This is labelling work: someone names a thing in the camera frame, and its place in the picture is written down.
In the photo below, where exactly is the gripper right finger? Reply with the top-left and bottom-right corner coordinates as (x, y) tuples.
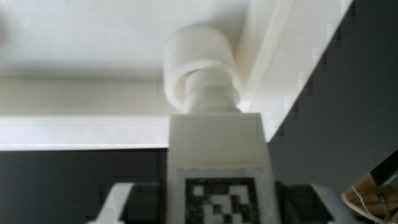
(276, 182), (361, 224)

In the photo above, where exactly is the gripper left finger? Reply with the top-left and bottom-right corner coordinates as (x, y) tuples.
(88, 182), (164, 224)

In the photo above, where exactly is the white leg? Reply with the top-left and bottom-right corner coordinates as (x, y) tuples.
(166, 70), (281, 224)

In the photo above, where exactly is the white square tabletop tray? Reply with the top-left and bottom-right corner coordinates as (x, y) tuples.
(0, 0), (354, 151)

